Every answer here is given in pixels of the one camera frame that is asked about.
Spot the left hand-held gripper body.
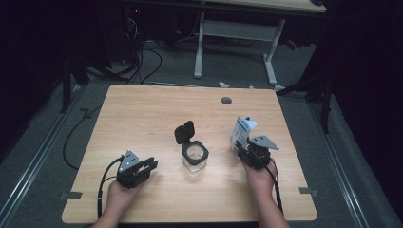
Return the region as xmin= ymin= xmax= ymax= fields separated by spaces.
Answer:
xmin=116 ymin=149 xmax=150 ymax=189

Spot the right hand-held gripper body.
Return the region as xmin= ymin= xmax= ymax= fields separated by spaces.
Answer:
xmin=238 ymin=135 xmax=279 ymax=170

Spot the white and blue bag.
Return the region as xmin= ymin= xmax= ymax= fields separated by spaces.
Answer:
xmin=229 ymin=116 xmax=259 ymax=156

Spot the clear jar with black lid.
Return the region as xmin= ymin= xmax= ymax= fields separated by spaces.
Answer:
xmin=174 ymin=120 xmax=210 ymax=174

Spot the person's right hand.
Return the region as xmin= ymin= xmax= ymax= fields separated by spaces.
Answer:
xmin=241 ymin=160 xmax=276 ymax=198

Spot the person's left hand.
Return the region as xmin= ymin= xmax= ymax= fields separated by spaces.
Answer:
xmin=106 ymin=180 xmax=145 ymax=215

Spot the grey tape piece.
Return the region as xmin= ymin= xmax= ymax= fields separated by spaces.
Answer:
xmin=60 ymin=191 xmax=84 ymax=201
xmin=298 ymin=187 xmax=319 ymax=196

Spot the black metal stand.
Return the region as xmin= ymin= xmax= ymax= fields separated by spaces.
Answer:
xmin=275 ymin=72 xmax=334 ymax=134
xmin=59 ymin=56 xmax=91 ymax=114

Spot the desk with white legs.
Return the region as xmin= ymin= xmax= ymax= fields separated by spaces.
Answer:
xmin=126 ymin=0 xmax=327 ymax=87

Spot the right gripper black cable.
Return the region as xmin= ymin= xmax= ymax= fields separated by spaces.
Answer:
xmin=264 ymin=158 xmax=284 ymax=215

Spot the black floor cable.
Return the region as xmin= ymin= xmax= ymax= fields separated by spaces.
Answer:
xmin=62 ymin=104 xmax=104 ymax=171

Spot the metal floor rail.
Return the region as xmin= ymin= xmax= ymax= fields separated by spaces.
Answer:
xmin=0 ymin=84 xmax=85 ymax=222
xmin=308 ymin=101 xmax=370 ymax=228

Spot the bundle of black cables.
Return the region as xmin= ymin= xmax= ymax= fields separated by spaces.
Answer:
xmin=120 ymin=15 xmax=163 ymax=86

